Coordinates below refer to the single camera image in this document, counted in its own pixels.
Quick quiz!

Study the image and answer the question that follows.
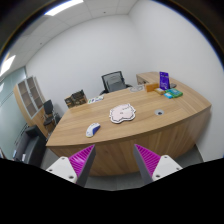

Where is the black visitor chair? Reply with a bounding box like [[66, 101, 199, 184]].
[[44, 100, 61, 126]]

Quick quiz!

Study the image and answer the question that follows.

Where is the wooden curved office desk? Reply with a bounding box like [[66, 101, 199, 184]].
[[47, 82, 211, 176]]

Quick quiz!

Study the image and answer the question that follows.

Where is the purple standing sign card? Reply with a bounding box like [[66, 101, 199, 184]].
[[160, 72, 170, 90]]

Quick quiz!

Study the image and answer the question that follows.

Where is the left ceiling light panel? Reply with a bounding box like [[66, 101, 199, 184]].
[[0, 55, 15, 76]]

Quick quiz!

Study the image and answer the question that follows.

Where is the ceiling light panel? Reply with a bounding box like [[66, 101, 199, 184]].
[[46, 0, 83, 16], [0, 55, 15, 76]]

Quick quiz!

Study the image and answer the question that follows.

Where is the orange small box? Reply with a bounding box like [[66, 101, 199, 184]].
[[145, 83, 159, 92]]

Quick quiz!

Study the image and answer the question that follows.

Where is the white sticker sheet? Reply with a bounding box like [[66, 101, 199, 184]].
[[88, 95, 104, 104]]

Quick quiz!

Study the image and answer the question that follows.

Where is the green and blue packet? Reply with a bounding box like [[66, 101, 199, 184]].
[[164, 88, 183, 99]]

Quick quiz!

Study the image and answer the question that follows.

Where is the dark organizer box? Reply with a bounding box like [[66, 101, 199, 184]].
[[64, 90, 87, 108]]

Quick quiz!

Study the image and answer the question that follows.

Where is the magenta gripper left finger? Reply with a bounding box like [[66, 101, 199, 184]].
[[47, 145, 96, 187]]

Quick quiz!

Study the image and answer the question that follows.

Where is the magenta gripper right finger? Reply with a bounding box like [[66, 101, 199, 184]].
[[133, 144, 182, 185]]

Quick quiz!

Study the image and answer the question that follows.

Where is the wooden glass-door cabinet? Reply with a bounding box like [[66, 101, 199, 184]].
[[13, 77, 49, 137]]

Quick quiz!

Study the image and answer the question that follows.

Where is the black mesh office chair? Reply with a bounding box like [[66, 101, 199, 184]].
[[101, 71, 130, 95]]

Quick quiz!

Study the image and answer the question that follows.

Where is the black sofa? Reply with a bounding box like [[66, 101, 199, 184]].
[[13, 125, 47, 167]]

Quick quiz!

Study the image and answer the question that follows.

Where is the white and blue computer mouse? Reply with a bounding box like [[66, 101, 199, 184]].
[[86, 123, 100, 137]]

